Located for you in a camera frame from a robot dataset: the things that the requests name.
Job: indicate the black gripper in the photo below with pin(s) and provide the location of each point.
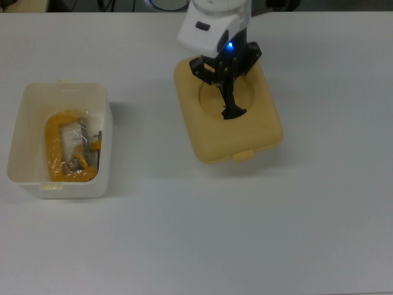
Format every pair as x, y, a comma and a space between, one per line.
238, 52

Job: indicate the clear plastic bag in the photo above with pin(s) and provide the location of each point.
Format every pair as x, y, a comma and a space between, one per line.
95, 118

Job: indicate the yellow C-clamp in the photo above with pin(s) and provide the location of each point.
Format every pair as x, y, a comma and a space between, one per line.
53, 138

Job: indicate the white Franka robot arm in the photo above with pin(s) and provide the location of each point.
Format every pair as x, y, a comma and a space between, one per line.
208, 30

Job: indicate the white plastic tool case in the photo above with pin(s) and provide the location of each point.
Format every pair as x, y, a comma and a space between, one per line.
76, 190

